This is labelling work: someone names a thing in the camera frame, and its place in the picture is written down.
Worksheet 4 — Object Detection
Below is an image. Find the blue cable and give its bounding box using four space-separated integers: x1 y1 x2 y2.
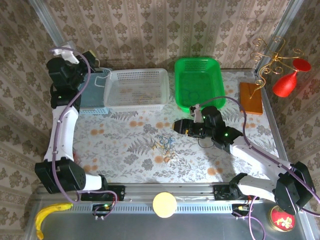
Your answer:
156 136 176 148

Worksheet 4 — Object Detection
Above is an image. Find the yellow cable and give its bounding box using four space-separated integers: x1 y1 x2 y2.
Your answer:
152 141 175 156

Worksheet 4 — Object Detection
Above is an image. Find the white cable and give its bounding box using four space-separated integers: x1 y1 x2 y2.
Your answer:
94 66 113 89
163 151 181 166

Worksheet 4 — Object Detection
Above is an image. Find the white plastic basket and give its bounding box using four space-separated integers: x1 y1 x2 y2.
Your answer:
103 68 170 112

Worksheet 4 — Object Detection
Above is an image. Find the wooden board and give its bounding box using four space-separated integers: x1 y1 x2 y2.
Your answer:
239 82 264 116

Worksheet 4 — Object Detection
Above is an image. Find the blue plastic basket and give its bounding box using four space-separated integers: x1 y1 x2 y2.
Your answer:
79 67 113 115

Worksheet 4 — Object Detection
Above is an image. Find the floral tablecloth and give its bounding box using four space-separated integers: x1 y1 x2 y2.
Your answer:
72 71 281 183

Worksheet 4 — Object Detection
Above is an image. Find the green plastic basket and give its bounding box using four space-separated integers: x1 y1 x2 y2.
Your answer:
174 57 227 112

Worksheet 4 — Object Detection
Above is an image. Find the pale yellow ball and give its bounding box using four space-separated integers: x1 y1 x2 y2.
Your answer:
152 191 178 219

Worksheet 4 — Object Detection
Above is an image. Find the red wine glass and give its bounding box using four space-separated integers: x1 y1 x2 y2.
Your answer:
272 58 312 98

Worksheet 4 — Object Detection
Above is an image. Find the round red tin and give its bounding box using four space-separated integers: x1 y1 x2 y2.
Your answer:
269 206 296 233

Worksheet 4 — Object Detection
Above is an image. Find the yellow banana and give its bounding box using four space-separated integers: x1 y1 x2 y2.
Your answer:
34 202 74 240

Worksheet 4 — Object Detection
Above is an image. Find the black cable loop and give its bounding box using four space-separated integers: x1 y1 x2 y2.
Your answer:
198 137 214 149

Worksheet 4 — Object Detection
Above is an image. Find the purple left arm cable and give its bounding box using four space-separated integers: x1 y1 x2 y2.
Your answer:
48 47 116 204

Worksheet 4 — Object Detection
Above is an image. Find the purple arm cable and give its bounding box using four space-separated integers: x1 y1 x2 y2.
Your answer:
197 96 320 217
48 47 116 204

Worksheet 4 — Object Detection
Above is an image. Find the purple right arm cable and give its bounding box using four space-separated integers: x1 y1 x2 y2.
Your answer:
197 96 320 217

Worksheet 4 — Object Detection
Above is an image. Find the aluminium frame post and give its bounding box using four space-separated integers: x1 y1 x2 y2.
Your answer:
28 0 65 45
254 0 305 74

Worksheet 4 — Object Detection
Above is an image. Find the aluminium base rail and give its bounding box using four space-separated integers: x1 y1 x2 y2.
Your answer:
72 183 235 213

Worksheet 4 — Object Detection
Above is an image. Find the gold wire stand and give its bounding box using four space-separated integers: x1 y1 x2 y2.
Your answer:
249 36 305 100

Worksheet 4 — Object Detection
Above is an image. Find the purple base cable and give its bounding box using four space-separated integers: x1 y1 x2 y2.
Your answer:
248 196 266 240

